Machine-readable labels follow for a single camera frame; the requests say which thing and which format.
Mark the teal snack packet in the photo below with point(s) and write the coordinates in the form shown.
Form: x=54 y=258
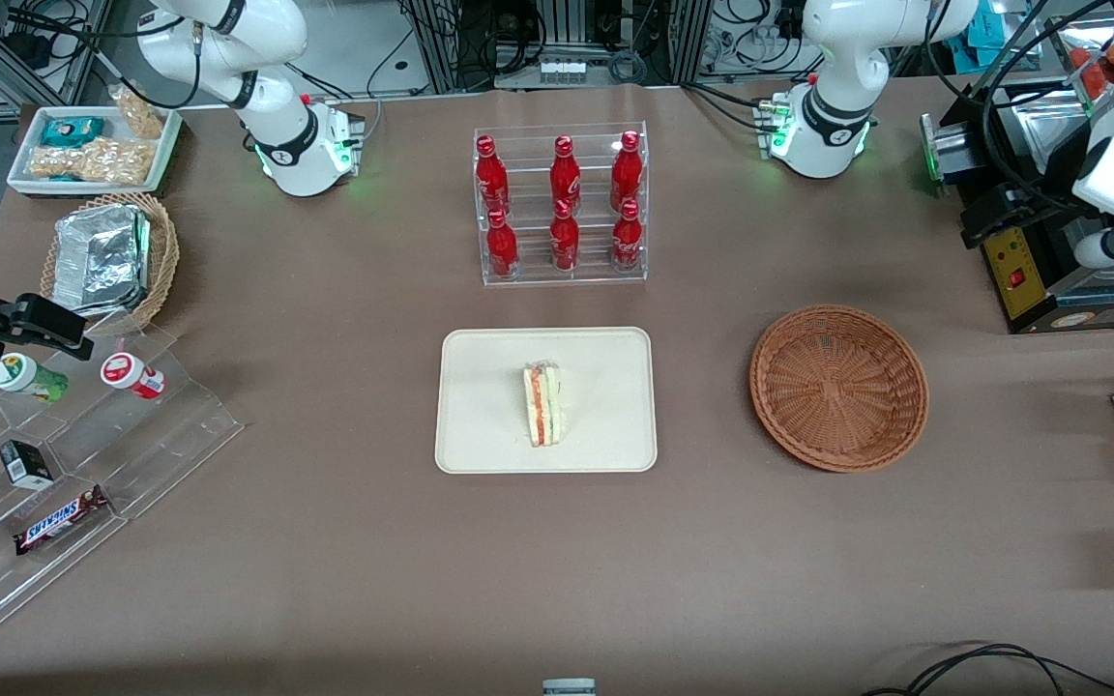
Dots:
x=72 y=130

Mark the red cola bottle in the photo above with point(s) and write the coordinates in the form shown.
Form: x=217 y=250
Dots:
x=627 y=172
x=566 y=174
x=627 y=242
x=565 y=242
x=502 y=249
x=494 y=179

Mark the small clear peanut bag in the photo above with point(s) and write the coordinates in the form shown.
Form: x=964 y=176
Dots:
x=141 y=114

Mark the large brown wicker basket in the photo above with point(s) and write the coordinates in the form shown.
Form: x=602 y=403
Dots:
x=837 y=387

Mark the small black box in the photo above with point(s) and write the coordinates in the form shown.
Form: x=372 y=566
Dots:
x=27 y=464

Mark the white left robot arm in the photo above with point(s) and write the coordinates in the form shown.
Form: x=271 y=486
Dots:
x=826 y=126

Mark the cream rectangular tray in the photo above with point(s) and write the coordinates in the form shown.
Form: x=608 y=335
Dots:
x=480 y=406

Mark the black device with yellow panel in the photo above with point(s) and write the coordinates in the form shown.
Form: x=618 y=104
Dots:
x=1026 y=285

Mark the clear acrylic stepped stand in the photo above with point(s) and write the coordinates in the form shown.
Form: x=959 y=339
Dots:
x=175 y=425

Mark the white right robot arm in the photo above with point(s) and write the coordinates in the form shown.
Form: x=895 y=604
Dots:
x=298 y=145

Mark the green jar with white lid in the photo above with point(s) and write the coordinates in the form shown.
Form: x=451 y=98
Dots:
x=25 y=377

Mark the small light wicker basket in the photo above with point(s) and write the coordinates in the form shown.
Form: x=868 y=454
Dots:
x=165 y=251

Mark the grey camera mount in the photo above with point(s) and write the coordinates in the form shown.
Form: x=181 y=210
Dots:
x=569 y=687

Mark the clear acrylic bottle rack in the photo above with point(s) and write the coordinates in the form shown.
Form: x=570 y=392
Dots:
x=596 y=275

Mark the orange snack packet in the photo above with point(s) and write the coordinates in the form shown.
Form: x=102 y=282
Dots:
x=1094 y=72

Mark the triangular sandwich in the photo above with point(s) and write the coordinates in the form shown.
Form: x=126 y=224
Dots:
x=542 y=406

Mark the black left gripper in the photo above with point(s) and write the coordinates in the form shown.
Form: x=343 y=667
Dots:
x=1010 y=206

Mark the silver foil packet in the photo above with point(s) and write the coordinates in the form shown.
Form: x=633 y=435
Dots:
x=101 y=256

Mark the white snack tray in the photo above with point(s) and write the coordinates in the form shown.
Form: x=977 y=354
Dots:
x=168 y=145

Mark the large clear peanut bag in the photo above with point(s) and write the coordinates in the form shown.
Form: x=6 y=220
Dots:
x=93 y=162

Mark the Snickers chocolate bar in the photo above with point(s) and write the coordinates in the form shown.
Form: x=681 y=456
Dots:
x=62 y=520

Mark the red jar with white lid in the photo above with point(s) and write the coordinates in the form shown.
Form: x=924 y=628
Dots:
x=131 y=375

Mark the green-rimmed metal disc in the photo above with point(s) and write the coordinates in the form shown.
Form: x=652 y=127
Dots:
x=944 y=150

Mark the steel pan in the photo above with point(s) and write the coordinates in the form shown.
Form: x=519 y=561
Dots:
x=1040 y=121

